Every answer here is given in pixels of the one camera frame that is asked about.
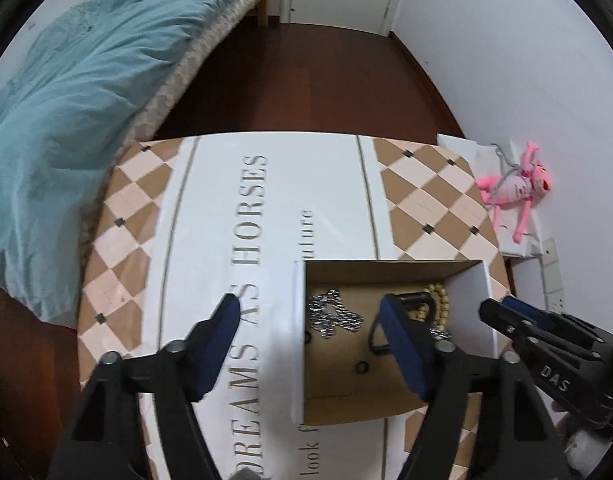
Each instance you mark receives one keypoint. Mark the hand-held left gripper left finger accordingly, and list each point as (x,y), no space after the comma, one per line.
(214,345)

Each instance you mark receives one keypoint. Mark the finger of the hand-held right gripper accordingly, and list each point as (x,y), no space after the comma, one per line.
(506,322)
(529,312)

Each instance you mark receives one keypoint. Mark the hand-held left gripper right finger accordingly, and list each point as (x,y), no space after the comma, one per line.
(401,345)

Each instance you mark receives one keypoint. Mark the white cardboard box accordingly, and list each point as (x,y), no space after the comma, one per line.
(356,390)

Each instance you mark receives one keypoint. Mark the white plastic bag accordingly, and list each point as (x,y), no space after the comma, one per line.
(584,447)

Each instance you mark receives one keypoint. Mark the pink plush toy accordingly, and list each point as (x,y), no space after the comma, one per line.
(511,187)

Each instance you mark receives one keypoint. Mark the white cloth bag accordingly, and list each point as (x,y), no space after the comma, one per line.
(466,147)

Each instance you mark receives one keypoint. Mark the patterned mattress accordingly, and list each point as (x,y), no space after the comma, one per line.
(186,75)

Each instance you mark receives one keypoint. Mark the bed with blue duvet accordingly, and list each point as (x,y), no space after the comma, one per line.
(61,110)

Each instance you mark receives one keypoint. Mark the white wall socket panel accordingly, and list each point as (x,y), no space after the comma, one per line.
(551,270)

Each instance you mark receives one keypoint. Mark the wooden bed frame leg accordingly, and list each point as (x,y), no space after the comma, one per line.
(263,10)

